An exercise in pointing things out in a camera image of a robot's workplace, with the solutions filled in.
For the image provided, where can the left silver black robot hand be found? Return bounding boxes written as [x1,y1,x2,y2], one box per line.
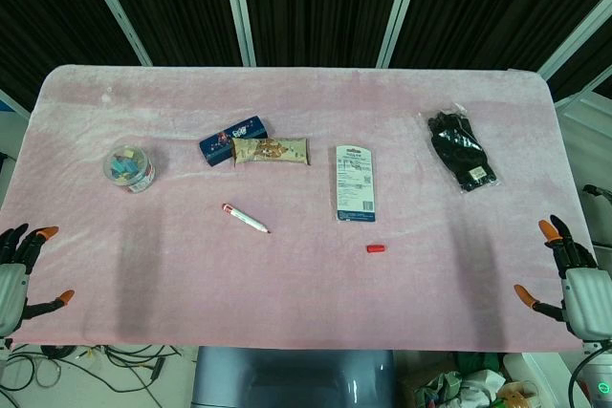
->
[0,223,77,338]

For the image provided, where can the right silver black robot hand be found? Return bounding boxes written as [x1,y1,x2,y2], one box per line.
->
[513,214,612,340]

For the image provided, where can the white marker pen body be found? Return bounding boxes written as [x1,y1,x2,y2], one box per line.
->
[221,203,273,236]

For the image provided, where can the crumpled bags on floor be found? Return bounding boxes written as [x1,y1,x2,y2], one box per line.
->
[400,353,556,408]

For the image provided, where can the clear jar of colourful clips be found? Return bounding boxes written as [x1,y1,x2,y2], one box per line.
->
[102,143,157,195]

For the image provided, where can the black gloves in plastic bag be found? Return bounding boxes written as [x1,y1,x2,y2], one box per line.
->
[426,102,503,197]

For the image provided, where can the dark blue printed box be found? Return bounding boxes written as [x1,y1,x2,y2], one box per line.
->
[198,115,271,168]

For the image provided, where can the white blue blister card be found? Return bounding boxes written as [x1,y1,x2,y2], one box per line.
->
[333,143,378,225]

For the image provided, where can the beige snack bar wrapper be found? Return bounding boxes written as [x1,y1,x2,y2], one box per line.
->
[230,137,313,168]

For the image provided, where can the grey robot torso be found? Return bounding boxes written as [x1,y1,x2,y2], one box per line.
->
[190,346,398,408]

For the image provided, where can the pink fluffy table cloth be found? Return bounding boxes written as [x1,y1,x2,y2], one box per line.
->
[0,63,597,353]

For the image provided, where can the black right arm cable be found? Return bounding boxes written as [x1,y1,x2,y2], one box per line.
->
[568,343,604,408]

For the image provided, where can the tangled floor cables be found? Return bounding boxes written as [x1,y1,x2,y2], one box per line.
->
[0,343,195,408]

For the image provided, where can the white partition frame post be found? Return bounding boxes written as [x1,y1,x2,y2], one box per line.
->
[220,0,257,67]
[374,0,427,69]
[535,15,612,92]
[75,0,155,67]

